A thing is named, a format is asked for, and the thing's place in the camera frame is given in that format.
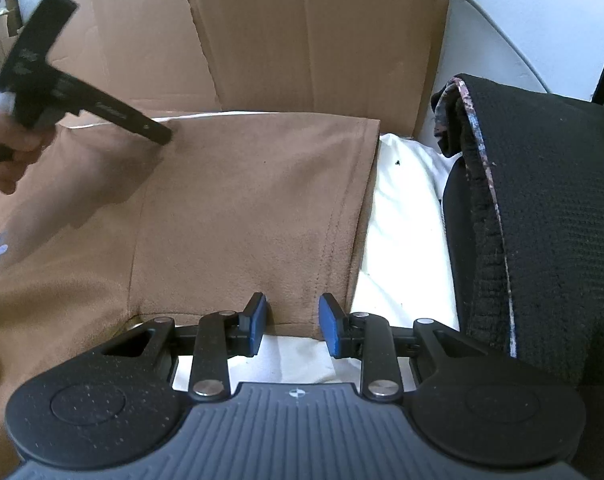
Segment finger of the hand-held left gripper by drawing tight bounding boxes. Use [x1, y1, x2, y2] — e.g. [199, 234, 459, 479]
[54, 72, 174, 145]

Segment cream bear printed blanket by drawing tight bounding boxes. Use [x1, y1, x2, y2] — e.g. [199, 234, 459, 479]
[64, 110, 465, 396]

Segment person's left hand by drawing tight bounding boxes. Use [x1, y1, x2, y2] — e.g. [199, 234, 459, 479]
[0, 87, 58, 196]

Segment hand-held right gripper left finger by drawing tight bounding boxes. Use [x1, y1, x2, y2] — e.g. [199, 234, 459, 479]
[102, 292, 269, 402]

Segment brown printed t-shirt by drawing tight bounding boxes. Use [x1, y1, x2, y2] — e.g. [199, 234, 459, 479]
[0, 110, 383, 480]

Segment folded cardboard sheet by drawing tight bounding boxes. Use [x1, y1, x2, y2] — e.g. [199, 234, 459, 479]
[0, 0, 455, 141]

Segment folded black garment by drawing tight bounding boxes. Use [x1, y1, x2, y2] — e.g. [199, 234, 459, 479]
[432, 72, 604, 391]

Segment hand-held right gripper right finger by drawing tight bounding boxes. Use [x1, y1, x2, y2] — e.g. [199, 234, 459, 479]
[318, 293, 483, 402]

